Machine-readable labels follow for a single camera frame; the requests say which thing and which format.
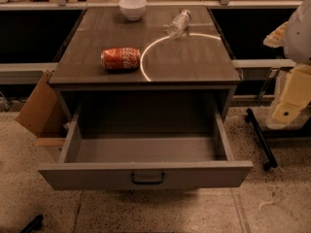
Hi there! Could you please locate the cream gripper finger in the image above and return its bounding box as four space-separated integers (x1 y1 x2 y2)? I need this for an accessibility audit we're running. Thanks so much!
271 64 311 124
263 22 288 48

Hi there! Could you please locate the red coke can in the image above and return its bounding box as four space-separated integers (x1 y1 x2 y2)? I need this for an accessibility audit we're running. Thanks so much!
101 48 140 71

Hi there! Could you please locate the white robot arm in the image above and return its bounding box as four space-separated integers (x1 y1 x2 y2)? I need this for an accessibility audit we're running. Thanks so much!
263 0 311 129

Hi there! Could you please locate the grey cabinet with dark top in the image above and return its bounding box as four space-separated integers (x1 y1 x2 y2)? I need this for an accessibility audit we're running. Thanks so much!
50 6 241 117

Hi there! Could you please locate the open grey top drawer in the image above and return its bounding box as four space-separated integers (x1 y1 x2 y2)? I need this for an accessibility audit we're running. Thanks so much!
38 104 253 190

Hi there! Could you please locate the black metal leg bar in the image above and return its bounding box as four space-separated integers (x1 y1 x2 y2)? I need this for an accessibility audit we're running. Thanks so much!
245 108 278 171

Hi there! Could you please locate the clear plastic bottle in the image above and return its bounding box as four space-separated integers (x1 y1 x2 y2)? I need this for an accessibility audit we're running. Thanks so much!
167 10 191 39

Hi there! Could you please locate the white ceramic bowl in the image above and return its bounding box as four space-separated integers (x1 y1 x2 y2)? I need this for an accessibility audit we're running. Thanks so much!
119 0 147 20

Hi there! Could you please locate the brown cardboard piece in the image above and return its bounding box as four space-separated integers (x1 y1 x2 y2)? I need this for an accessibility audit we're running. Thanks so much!
16 70 67 147

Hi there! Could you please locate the black bar bottom left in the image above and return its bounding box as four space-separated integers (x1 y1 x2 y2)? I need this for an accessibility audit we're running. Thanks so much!
19 215 44 233

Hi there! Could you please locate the black drawer handle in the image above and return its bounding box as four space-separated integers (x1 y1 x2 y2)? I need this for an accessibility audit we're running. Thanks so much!
130 173 165 185

